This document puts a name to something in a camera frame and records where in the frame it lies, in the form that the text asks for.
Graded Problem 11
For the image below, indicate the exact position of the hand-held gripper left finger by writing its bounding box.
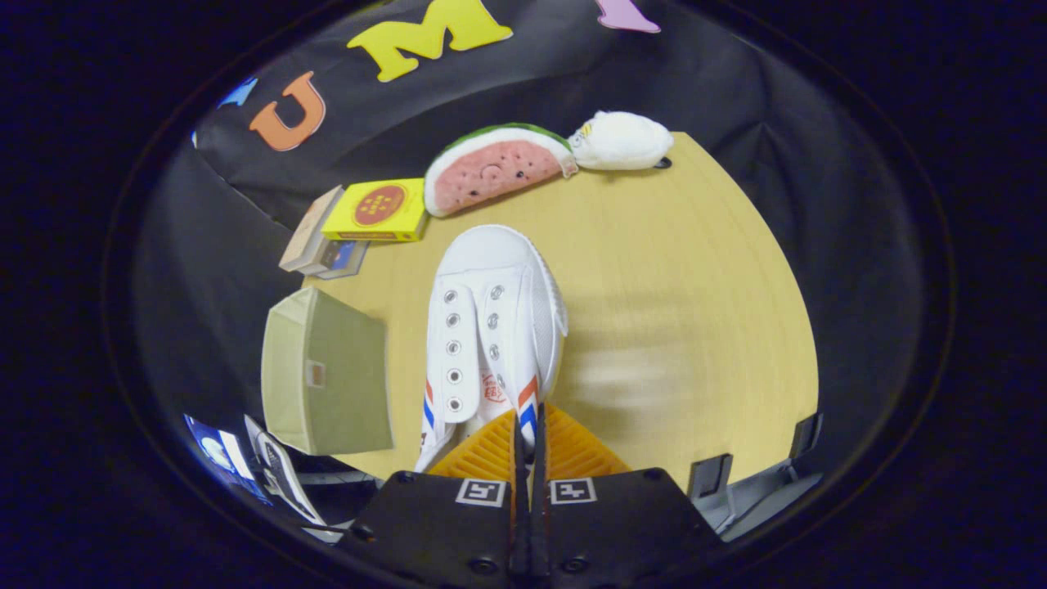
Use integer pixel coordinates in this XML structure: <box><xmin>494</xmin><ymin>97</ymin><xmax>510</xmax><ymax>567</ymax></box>
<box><xmin>344</xmin><ymin>409</ymin><xmax>530</xmax><ymax>589</ymax></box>

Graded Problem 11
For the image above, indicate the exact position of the blue printed poster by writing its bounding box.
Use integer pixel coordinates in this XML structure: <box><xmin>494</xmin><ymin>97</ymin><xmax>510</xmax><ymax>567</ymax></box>
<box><xmin>184</xmin><ymin>413</ymin><xmax>271</xmax><ymax>504</ymax></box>

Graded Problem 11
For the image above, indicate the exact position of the white canvas shoe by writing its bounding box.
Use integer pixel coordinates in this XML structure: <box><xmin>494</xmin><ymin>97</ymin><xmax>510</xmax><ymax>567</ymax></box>
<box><xmin>413</xmin><ymin>224</ymin><xmax>569</xmax><ymax>475</ymax></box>

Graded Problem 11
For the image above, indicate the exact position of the white black printed sheet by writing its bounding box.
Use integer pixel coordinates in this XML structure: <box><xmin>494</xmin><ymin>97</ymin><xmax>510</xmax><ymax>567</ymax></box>
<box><xmin>244</xmin><ymin>415</ymin><xmax>344</xmax><ymax>545</ymax></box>

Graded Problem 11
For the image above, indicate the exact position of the white plush toy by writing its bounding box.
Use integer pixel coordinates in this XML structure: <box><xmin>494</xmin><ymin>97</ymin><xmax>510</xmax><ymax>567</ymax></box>
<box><xmin>568</xmin><ymin>110</ymin><xmax>676</xmax><ymax>171</ymax></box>

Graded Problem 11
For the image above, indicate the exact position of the black backdrop cloth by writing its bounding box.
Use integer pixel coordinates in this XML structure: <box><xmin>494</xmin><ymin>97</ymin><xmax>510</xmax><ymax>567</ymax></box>
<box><xmin>131</xmin><ymin>0</ymin><xmax>929</xmax><ymax>508</ymax></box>

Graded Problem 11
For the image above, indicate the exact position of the yellow book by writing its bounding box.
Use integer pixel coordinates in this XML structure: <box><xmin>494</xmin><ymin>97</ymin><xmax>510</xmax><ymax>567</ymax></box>
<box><xmin>321</xmin><ymin>178</ymin><xmax>429</xmax><ymax>243</ymax></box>

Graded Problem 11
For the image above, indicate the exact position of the beige book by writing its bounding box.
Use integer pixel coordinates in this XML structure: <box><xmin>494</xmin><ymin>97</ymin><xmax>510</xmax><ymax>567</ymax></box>
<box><xmin>279</xmin><ymin>185</ymin><xmax>344</xmax><ymax>272</ymax></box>

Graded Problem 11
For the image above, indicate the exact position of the green fabric storage box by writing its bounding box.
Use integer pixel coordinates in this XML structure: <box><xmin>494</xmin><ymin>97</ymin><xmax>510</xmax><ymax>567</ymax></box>
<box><xmin>260</xmin><ymin>286</ymin><xmax>395</xmax><ymax>457</ymax></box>

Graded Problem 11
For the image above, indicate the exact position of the watermelon slice plush toy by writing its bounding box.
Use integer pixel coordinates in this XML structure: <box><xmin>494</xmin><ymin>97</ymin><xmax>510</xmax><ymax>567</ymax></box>
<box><xmin>424</xmin><ymin>123</ymin><xmax>578</xmax><ymax>218</ymax></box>

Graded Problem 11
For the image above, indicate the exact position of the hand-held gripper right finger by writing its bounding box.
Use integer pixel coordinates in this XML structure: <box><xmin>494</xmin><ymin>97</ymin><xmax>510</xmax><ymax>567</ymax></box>
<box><xmin>529</xmin><ymin>402</ymin><xmax>725</xmax><ymax>589</ymax></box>

